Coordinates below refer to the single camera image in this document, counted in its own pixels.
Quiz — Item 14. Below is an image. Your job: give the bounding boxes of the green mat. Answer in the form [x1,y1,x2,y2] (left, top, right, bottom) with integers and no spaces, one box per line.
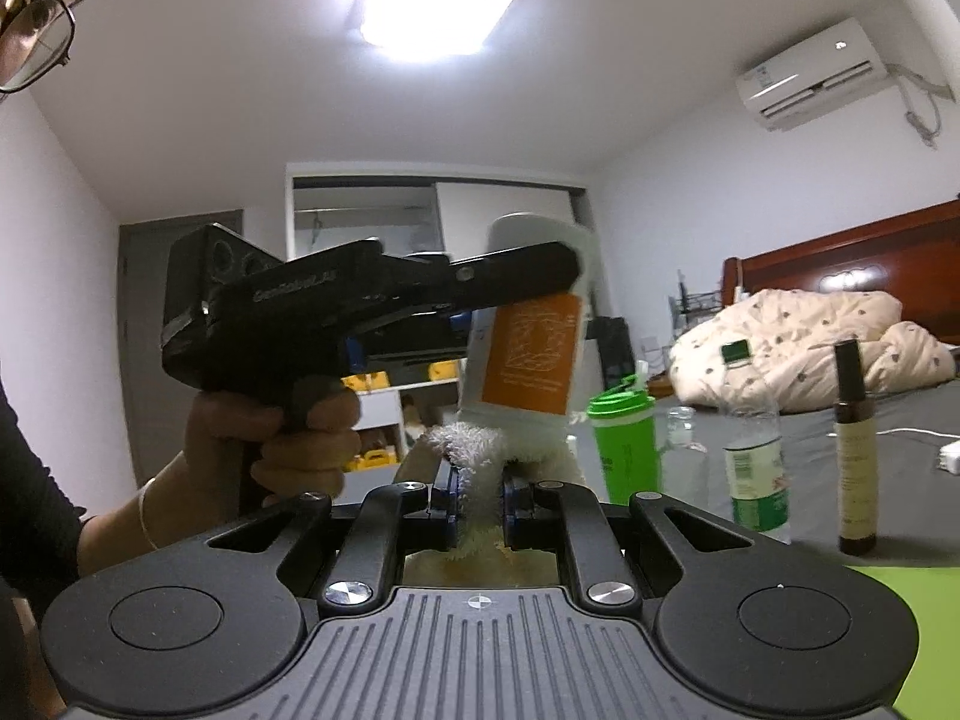
[844,566,960,720]

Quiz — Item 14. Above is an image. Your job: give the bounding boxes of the grey door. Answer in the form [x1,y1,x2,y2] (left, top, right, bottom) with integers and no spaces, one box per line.
[118,208,245,500]

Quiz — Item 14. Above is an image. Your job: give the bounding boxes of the white charger cable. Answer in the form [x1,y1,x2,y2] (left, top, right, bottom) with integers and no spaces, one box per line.
[876,426,953,458]

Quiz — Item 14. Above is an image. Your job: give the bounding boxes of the white yellow-trimmed cloth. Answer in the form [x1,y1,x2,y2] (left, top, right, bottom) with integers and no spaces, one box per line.
[394,411,578,590]

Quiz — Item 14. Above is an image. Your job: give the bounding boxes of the white pill bottle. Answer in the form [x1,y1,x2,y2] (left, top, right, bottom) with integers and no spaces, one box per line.
[459,213,601,436]

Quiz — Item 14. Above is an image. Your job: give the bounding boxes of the person's left forearm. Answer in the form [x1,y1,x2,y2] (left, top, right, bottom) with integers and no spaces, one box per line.
[0,375,162,593]

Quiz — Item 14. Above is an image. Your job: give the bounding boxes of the green lidded cup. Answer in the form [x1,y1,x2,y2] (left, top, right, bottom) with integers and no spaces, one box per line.
[585,373,661,507]

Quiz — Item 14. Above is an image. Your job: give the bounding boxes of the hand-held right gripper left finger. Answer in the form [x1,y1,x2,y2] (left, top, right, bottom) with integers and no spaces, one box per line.
[206,465,460,616]

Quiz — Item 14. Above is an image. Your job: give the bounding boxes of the dark-rimmed eyeglasses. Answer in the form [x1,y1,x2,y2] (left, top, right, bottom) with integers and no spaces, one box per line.
[0,0,77,95]

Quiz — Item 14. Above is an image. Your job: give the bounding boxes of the wooden bed headboard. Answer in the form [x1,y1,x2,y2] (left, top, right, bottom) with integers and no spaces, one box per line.
[721,199,960,346]

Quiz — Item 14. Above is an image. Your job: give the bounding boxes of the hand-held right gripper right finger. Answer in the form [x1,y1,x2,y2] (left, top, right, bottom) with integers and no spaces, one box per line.
[501,469,758,608]

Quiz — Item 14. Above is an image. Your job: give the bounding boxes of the clear glass bottle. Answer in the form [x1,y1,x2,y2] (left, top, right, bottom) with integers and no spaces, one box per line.
[660,406,710,507]

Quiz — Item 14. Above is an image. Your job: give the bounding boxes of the thin bracelet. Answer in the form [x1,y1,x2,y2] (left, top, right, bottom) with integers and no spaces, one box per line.
[139,476,162,552]

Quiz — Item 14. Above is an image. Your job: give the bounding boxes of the black wire rack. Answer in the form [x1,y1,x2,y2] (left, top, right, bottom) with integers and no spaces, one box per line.
[667,270,725,338]

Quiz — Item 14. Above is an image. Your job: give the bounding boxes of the cream patterned duvet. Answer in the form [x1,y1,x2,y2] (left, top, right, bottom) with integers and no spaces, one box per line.
[669,289,957,415]

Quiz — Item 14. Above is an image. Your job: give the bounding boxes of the square ceiling lamp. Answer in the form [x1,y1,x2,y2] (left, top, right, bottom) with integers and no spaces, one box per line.
[358,0,526,61]

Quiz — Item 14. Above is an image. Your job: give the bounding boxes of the person's left hand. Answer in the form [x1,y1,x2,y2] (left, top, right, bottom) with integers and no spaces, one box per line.
[142,388,362,548]

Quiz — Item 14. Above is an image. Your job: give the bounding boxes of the air conditioner hose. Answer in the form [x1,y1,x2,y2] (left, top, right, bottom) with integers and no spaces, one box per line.
[889,64,953,149]

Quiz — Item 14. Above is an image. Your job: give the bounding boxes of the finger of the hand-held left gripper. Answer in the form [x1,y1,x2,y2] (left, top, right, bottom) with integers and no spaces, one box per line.
[448,241,582,312]
[360,309,481,367]

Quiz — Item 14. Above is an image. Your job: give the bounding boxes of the plastic water bottle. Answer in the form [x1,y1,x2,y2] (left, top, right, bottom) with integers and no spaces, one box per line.
[718,340,792,541]

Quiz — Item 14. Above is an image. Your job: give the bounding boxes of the person's head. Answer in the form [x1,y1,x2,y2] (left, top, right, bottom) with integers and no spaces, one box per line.
[0,0,98,91]

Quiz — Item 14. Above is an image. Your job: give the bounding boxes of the brown spray bottle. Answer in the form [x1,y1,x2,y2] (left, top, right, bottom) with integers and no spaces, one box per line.
[832,339,880,557]

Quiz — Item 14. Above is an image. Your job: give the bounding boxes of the white grey wardrobe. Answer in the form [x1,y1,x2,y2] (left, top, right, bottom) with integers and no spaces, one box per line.
[285,163,590,481]

